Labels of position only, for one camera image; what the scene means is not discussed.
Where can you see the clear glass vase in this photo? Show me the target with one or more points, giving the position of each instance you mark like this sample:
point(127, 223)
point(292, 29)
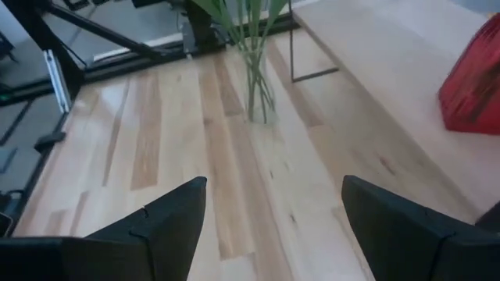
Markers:
point(269, 109)

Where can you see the red tulip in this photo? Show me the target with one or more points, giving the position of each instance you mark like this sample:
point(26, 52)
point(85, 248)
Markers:
point(218, 11)

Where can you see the black metal table frame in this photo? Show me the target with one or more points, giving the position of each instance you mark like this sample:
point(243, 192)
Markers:
point(58, 39)

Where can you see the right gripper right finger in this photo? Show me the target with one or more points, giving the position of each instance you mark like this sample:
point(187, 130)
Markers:
point(410, 250)

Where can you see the red glass vase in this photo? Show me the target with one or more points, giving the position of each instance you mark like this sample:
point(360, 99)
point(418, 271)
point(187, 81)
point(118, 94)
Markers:
point(472, 89)

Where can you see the raised wooden shelf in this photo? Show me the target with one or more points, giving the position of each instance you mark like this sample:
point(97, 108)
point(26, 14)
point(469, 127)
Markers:
point(390, 58)

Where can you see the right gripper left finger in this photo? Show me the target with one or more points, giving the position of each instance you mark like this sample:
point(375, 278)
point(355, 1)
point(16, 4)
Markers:
point(117, 257)

